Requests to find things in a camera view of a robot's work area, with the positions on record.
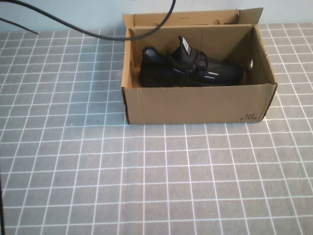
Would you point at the black knit sneaker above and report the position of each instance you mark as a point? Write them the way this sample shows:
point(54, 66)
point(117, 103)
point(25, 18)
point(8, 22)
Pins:
point(195, 73)

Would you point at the brown cardboard shoe box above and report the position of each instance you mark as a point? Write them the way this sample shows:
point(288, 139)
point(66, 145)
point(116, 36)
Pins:
point(195, 105)

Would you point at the grey white-checked tablecloth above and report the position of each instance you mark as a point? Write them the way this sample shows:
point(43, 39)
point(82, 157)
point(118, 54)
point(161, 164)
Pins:
point(146, 171)

